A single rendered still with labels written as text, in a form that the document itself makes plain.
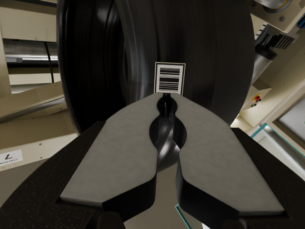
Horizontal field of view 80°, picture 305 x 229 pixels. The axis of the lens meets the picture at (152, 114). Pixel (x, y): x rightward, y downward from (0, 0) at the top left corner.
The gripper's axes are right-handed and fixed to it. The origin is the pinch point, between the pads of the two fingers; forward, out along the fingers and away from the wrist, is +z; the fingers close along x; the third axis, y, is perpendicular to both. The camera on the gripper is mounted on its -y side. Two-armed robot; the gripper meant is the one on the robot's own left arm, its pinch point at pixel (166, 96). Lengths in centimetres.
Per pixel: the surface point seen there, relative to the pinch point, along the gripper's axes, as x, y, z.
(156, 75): -0.9, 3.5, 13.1
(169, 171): 27, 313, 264
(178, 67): 1.9, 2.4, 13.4
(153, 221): -2, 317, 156
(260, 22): 28, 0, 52
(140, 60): -3.3, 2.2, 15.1
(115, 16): -17, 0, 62
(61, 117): -47, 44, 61
